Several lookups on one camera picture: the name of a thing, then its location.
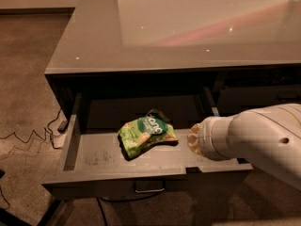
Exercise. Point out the grey drawer cabinet with glass top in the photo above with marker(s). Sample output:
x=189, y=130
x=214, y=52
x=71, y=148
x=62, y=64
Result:
x=150, y=48

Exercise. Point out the green snack bag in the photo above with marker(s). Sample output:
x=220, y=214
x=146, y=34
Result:
x=138, y=136

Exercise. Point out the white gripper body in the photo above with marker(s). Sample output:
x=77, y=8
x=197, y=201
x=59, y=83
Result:
x=207, y=139

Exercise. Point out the grey drawer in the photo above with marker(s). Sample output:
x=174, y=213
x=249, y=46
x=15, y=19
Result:
x=235, y=100
x=92, y=163

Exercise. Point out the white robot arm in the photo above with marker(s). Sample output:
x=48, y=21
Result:
x=269, y=138

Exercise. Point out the black power adapter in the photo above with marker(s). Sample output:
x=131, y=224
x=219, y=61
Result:
x=62, y=126

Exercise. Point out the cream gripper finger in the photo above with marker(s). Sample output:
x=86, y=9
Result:
x=192, y=139

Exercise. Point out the black stand leg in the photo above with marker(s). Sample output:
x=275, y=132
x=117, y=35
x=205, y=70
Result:
x=25, y=202

